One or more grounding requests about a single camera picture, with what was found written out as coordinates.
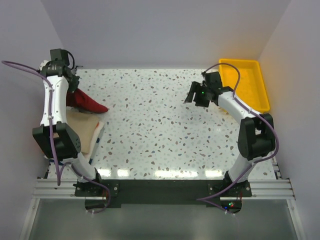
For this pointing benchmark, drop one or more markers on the aluminium frame rail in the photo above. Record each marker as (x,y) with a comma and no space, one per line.
(265,180)

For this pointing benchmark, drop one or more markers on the white folded t shirt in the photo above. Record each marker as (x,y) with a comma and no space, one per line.
(96,137)

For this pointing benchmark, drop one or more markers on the yellow plastic tray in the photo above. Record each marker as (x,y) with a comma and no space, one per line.
(251,88)

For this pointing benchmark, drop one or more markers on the blue folded t shirt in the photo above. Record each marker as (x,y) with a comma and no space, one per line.
(89,156)

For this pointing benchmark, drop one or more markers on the beige folded t shirt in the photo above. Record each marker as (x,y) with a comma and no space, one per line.
(79,117)

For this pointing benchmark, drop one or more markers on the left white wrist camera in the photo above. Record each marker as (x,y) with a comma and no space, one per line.
(43,64)

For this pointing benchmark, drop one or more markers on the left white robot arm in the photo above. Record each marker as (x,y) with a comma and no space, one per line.
(55,137)

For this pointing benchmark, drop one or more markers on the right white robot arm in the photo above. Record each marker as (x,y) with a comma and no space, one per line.
(256,135)

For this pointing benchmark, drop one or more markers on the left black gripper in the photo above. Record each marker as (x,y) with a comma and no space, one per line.
(74,84)

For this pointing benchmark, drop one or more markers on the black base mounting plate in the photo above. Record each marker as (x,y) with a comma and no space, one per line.
(114,193)

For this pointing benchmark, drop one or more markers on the dark red t shirt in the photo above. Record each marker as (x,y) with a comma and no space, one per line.
(79,99)

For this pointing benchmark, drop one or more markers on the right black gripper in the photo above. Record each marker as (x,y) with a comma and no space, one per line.
(195,87)

